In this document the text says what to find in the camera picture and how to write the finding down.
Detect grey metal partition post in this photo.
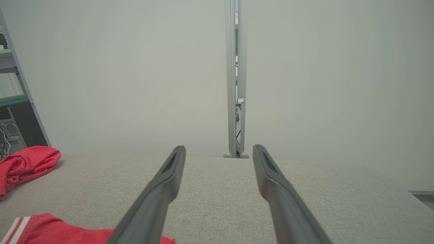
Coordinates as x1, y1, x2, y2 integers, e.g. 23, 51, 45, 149
224, 0, 250, 159

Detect dark computer tower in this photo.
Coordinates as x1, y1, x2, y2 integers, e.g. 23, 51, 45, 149
0, 102, 48, 160

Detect red basketball jersey white sleeves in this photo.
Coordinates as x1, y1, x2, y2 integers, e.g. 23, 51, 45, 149
0, 212, 175, 244

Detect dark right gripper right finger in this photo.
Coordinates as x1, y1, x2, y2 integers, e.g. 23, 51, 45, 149
252, 144, 333, 244

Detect teal edged table board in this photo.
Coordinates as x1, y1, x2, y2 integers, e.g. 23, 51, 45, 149
0, 95, 30, 108

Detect thin white computer cable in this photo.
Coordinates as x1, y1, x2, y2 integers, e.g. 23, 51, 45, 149
0, 129, 11, 160

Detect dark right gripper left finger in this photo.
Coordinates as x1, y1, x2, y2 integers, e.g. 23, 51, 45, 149
105, 145, 186, 244

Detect grey metal frame leg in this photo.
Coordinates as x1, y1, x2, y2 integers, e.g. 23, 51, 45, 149
0, 7, 52, 148

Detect grey floor rail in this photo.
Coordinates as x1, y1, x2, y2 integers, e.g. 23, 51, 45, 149
408, 190, 434, 201

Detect red basketball shorts white bands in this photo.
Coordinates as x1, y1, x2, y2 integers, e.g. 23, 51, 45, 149
0, 145, 62, 200

